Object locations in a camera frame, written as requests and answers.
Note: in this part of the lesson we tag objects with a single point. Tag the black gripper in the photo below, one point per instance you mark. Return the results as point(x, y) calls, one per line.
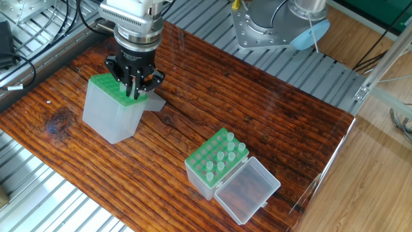
point(135, 59)

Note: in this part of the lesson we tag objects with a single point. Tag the clear tip box green rack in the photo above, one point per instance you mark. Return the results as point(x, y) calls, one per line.
point(199, 174)

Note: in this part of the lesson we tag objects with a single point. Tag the glossy brown wooden board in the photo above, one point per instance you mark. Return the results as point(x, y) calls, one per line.
point(257, 116)

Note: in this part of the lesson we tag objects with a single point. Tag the black electronic box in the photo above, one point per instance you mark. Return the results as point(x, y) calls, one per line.
point(5, 42)

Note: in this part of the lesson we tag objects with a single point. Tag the silver robot mounting plate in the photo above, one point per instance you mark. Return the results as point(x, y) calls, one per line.
point(248, 32)

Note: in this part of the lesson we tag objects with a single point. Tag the clear tip box with tips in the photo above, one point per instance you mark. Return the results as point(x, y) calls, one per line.
point(112, 119)

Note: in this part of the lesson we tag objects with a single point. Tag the aluminium frame post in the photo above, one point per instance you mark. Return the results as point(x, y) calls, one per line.
point(380, 71)

